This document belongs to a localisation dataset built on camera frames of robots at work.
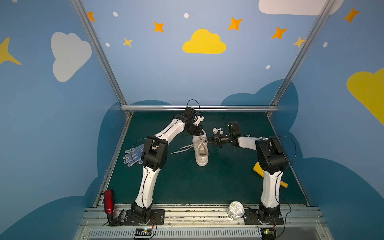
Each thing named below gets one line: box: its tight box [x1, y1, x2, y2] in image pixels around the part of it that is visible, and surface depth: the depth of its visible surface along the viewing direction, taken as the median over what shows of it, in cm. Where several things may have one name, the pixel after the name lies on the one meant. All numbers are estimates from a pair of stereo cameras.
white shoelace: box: [170, 144, 194, 155], surface depth 103 cm
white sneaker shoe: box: [192, 129, 209, 167], surface depth 95 cm
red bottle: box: [103, 189, 115, 215], surface depth 78 cm
